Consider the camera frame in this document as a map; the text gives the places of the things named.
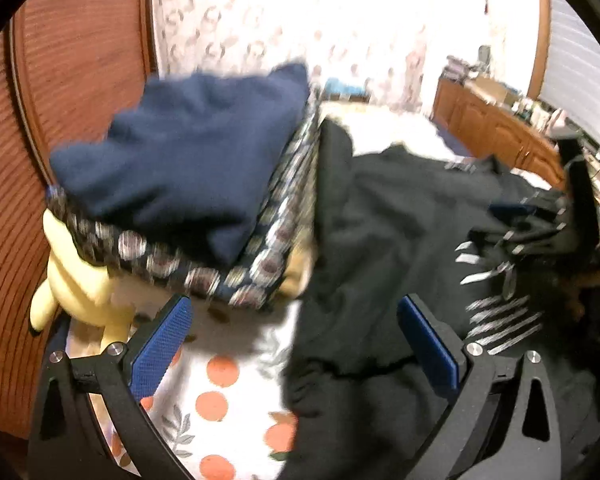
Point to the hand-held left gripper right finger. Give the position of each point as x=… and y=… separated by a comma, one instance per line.
x=427, y=347

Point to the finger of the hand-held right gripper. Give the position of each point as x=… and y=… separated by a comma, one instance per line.
x=525, y=212

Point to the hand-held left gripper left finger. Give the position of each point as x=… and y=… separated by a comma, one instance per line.
x=160, y=347

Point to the black garment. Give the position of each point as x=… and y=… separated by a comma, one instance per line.
x=380, y=240

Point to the orange fruit print bedsheet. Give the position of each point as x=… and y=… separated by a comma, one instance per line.
x=225, y=400

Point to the long wooden cabinet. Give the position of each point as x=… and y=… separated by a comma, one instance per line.
x=490, y=125

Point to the yellow plush pillow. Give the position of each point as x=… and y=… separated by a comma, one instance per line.
x=75, y=280

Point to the grey window blind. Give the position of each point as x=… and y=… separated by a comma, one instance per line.
x=580, y=60

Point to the folded navy blue cloth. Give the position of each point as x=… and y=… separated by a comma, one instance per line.
x=190, y=160

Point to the blue box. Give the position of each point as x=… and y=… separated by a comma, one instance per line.
x=345, y=89

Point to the wooden wardrobe door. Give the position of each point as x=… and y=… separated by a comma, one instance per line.
x=55, y=85

